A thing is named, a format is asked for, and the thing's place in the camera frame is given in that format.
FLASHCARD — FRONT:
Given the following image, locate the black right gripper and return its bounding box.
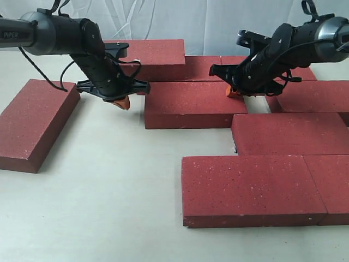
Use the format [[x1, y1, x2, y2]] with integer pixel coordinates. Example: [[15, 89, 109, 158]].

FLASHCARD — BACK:
[[209, 49, 284, 98]]

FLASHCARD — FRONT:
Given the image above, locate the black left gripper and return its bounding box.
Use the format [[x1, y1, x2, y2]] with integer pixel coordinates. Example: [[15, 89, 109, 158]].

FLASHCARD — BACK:
[[75, 54, 151, 110]]

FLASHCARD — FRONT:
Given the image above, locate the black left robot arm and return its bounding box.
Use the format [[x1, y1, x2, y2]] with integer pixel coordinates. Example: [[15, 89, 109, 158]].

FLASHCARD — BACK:
[[1, 8, 151, 110]]

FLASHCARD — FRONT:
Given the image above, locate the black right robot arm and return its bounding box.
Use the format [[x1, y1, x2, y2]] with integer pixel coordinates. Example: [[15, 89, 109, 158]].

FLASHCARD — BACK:
[[209, 16, 348, 97]]

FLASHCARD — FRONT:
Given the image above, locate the right second row brick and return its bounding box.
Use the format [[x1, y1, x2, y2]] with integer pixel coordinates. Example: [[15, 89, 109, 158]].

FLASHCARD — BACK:
[[266, 80, 348, 115]]

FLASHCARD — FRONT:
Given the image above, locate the middle row red brick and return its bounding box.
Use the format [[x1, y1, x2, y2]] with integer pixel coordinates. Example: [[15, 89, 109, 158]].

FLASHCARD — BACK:
[[231, 112, 348, 156]]

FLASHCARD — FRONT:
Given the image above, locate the white backdrop curtain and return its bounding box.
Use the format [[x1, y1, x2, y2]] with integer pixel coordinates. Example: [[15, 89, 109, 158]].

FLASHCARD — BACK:
[[0, 0, 349, 57]]

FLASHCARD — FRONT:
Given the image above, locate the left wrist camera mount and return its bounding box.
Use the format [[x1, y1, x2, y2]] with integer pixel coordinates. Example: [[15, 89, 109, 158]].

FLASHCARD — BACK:
[[104, 42, 129, 59]]

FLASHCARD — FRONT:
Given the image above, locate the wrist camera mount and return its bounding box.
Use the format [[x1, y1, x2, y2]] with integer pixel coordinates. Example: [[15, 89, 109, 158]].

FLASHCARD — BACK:
[[236, 30, 271, 55], [104, 42, 129, 59]]

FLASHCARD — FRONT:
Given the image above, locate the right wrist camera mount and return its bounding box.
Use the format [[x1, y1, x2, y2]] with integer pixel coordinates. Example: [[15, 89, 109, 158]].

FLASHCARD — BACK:
[[236, 30, 271, 55]]

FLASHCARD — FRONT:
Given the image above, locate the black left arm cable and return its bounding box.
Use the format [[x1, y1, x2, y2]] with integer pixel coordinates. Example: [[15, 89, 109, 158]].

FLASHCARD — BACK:
[[19, 0, 142, 92]]

